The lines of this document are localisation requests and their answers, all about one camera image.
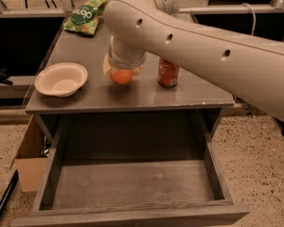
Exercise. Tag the green chip bag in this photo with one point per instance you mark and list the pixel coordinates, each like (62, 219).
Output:
(86, 19)

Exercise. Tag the orange fruit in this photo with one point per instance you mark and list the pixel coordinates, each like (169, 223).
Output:
(122, 77)

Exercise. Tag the cardboard box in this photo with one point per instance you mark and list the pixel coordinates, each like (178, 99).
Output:
(29, 160)

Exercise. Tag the grey cabinet counter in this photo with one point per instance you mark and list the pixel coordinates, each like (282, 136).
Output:
(132, 95)

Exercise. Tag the orange soda can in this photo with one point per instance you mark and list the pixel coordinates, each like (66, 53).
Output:
(167, 73)

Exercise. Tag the black object at left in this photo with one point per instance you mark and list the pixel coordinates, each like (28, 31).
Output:
(4, 78)

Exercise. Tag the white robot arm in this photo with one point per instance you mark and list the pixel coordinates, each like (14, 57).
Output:
(246, 66)

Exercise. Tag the white paper bowl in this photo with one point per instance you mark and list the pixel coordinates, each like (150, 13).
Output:
(61, 79)

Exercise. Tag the metal frame rail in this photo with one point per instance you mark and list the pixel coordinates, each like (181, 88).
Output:
(26, 34)

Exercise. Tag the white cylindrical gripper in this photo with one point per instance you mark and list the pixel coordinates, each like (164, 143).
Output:
(127, 62)

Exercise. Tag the open grey top drawer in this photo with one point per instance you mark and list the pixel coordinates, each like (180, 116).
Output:
(133, 170)

